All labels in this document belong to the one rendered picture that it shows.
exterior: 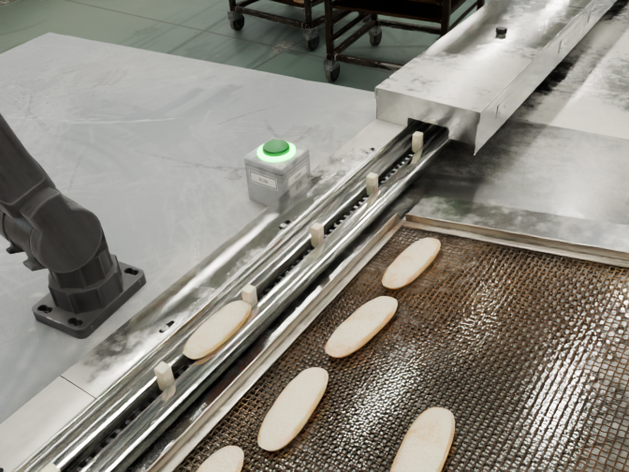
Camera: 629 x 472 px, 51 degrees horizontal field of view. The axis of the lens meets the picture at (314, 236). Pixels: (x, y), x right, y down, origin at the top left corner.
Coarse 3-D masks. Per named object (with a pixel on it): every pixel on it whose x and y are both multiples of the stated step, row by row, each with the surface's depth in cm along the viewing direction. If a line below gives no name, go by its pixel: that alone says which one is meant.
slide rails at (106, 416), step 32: (416, 128) 108; (448, 128) 108; (384, 160) 101; (416, 160) 101; (352, 192) 95; (384, 192) 94; (288, 256) 84; (256, 288) 80; (128, 384) 68; (96, 416) 65; (64, 448) 63
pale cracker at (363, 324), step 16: (368, 304) 68; (384, 304) 67; (352, 320) 66; (368, 320) 66; (384, 320) 66; (336, 336) 65; (352, 336) 64; (368, 336) 64; (336, 352) 63; (352, 352) 63
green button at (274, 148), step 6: (264, 144) 95; (270, 144) 95; (276, 144) 95; (282, 144) 95; (288, 144) 95; (264, 150) 94; (270, 150) 94; (276, 150) 94; (282, 150) 94; (288, 150) 94; (276, 156) 94
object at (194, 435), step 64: (384, 256) 77; (448, 256) 74; (576, 256) 69; (448, 320) 65; (576, 320) 62; (256, 384) 63; (448, 384) 58; (576, 384) 55; (192, 448) 57; (576, 448) 50
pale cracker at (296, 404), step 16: (320, 368) 62; (288, 384) 60; (304, 384) 60; (320, 384) 60; (288, 400) 59; (304, 400) 58; (272, 416) 57; (288, 416) 57; (304, 416) 57; (272, 432) 56; (288, 432) 56; (272, 448) 55
